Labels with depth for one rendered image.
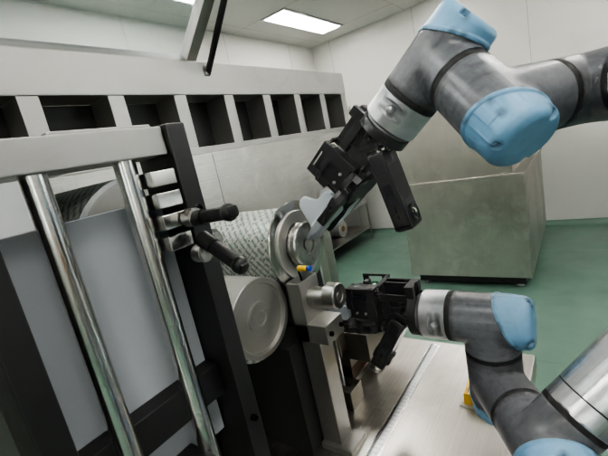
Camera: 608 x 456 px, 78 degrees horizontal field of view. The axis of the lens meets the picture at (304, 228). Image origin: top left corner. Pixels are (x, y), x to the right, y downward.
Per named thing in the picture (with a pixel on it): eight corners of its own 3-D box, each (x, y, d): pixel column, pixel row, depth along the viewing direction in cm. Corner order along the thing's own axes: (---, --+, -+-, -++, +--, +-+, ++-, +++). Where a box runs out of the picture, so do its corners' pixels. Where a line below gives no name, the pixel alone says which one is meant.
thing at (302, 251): (288, 249, 57) (305, 212, 61) (278, 249, 58) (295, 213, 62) (311, 275, 62) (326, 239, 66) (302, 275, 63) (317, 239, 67)
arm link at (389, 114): (439, 116, 50) (419, 119, 43) (416, 143, 53) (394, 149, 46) (398, 81, 52) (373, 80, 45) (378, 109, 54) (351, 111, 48)
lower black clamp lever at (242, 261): (238, 280, 28) (241, 265, 27) (193, 246, 30) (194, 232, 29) (250, 273, 29) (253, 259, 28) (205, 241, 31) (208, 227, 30)
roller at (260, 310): (243, 378, 52) (222, 298, 49) (143, 350, 67) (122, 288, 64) (294, 334, 61) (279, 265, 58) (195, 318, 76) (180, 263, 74)
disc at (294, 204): (283, 305, 59) (258, 215, 55) (280, 305, 59) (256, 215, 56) (330, 266, 70) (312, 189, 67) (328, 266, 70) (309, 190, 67)
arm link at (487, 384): (493, 453, 50) (484, 382, 48) (464, 398, 61) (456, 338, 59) (555, 446, 50) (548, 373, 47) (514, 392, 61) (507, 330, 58)
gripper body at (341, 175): (329, 165, 62) (373, 102, 54) (366, 200, 59) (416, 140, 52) (303, 172, 56) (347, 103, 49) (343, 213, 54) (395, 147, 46)
